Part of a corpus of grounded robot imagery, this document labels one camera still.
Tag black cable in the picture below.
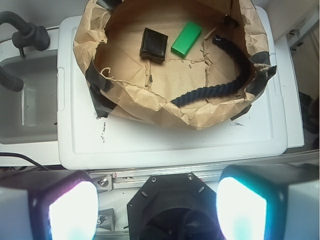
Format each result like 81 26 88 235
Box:
0 152 52 171

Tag grey plastic tub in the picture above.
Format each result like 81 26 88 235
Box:
0 37 61 145

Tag black box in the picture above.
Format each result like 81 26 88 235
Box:
139 27 168 64

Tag dark braided rope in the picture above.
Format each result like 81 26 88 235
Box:
170 34 253 109

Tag black octagonal mount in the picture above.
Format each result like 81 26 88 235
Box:
127 172 225 240

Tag aluminium extrusion rail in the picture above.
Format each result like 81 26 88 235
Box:
88 163 227 192

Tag green box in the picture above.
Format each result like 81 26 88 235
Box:
170 21 202 58

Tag black foam tube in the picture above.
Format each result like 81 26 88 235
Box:
0 67 24 92

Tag white plastic bin lid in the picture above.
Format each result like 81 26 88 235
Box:
57 16 288 170

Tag brown paper bag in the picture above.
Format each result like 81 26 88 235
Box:
73 0 277 130

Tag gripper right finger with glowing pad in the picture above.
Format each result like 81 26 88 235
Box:
216 163 320 240

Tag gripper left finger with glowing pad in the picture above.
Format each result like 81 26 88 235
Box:
0 170 99 240

